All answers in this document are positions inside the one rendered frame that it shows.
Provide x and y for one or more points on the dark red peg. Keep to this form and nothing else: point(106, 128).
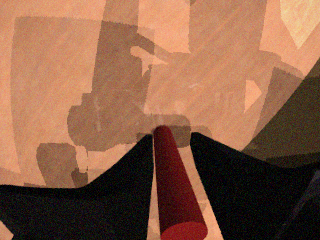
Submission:
point(179, 213)

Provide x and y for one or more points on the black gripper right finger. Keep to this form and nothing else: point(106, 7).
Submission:
point(251, 199)

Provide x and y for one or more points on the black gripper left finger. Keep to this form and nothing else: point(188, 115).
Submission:
point(114, 206)

